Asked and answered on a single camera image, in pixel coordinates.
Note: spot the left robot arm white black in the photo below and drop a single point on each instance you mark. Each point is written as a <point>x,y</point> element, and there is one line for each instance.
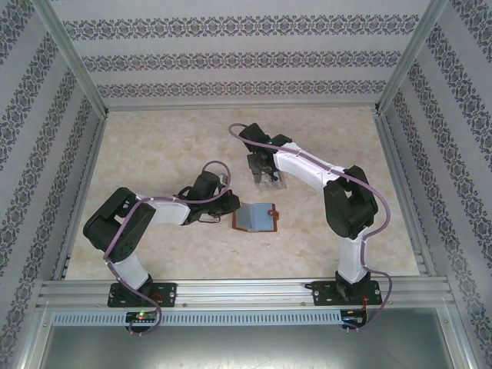
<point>169,209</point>

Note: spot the aluminium table side rail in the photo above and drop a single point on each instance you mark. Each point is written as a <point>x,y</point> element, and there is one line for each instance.
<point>396,165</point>
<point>82,192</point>

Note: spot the aluminium frame post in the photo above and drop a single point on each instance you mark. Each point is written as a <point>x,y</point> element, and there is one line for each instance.
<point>75,57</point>
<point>408,57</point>

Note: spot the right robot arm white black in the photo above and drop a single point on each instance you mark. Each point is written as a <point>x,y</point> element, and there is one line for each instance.
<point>303,161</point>

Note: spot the steel sheet panel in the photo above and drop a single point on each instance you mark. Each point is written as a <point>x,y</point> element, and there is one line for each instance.
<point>246,350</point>

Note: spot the small controller circuit board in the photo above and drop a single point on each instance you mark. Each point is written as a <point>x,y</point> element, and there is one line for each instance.
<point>355,317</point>
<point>142,317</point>

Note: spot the clear acrylic card stand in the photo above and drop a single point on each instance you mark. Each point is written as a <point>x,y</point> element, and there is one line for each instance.
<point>282,183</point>

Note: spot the aluminium mounting rail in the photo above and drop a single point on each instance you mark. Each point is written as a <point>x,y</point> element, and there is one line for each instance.
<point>238,292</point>

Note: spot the brown leather card holder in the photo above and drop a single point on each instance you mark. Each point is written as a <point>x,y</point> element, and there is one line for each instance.
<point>257,217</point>

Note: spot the aluminium frame beam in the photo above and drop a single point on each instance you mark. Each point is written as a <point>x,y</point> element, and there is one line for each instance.
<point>36,334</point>
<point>459,334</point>

